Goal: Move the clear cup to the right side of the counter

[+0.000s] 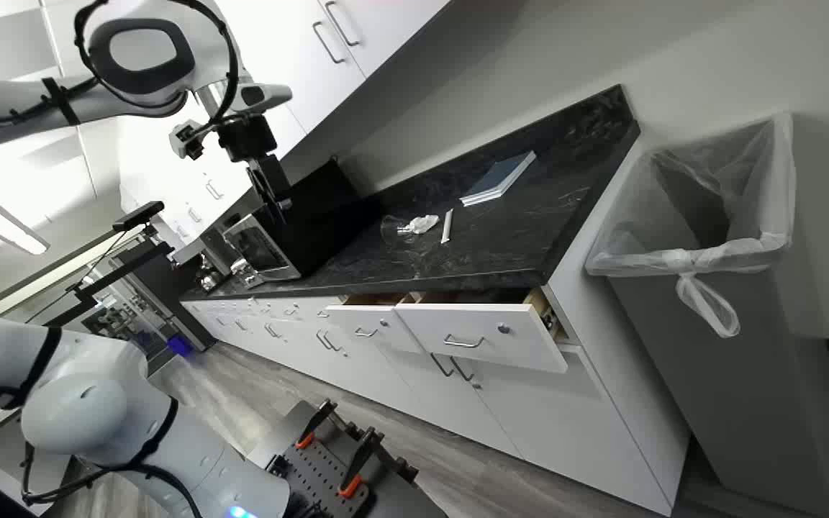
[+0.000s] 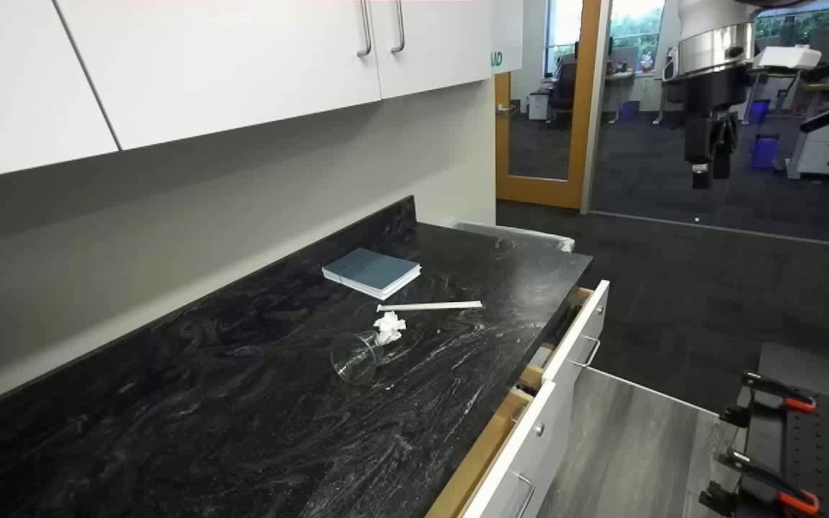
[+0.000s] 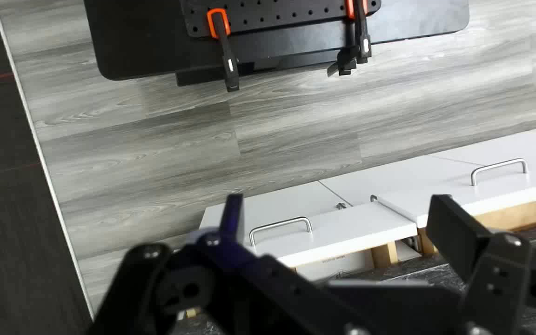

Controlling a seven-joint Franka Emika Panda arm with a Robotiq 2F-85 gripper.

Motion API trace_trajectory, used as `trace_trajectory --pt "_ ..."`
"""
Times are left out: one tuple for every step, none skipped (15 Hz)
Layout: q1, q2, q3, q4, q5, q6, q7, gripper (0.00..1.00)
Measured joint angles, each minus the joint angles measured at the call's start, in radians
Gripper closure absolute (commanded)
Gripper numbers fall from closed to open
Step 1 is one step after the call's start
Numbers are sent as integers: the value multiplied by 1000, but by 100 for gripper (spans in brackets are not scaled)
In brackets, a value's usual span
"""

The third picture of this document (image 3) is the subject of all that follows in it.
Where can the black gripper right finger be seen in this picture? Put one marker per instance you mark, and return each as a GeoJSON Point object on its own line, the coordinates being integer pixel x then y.
{"type": "Point", "coordinates": [498, 272]}

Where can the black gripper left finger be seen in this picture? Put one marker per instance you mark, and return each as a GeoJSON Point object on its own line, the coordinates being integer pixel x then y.
{"type": "Point", "coordinates": [224, 272]}

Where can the open wooden drawer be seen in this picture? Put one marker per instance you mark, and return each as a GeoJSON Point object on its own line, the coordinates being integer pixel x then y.
{"type": "Point", "coordinates": [442, 179]}

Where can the white drawer front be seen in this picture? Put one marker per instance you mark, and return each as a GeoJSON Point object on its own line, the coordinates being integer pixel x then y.
{"type": "Point", "coordinates": [336, 226]}

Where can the orange black bar clamp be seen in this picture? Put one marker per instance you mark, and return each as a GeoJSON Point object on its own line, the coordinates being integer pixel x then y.
{"type": "Point", "coordinates": [360, 38]}
{"type": "Point", "coordinates": [226, 49]}

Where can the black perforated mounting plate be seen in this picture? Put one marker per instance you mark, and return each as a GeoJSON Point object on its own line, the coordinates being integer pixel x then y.
{"type": "Point", "coordinates": [280, 12]}

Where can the light wooden cabinet frame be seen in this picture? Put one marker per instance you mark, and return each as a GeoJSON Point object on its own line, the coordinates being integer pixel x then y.
{"type": "Point", "coordinates": [516, 216]}

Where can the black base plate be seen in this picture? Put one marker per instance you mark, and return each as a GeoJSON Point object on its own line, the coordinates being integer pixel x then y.
{"type": "Point", "coordinates": [139, 43]}

